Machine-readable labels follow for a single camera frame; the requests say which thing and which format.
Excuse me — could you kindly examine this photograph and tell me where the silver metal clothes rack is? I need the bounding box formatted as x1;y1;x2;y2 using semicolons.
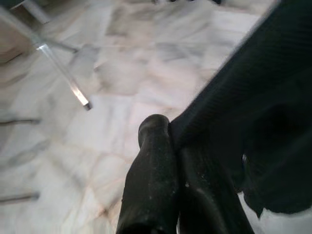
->
0;4;93;112

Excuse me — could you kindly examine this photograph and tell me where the black fonemax T-shirt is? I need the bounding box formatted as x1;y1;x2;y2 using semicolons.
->
169;0;312;219

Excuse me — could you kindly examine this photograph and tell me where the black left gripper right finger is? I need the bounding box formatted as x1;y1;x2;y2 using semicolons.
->
178;145;250;234

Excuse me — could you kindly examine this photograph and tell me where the light wooden cabinet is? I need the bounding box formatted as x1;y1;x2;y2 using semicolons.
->
0;14;34;65

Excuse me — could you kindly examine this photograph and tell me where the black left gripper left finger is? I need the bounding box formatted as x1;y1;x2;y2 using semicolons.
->
116;114;181;234

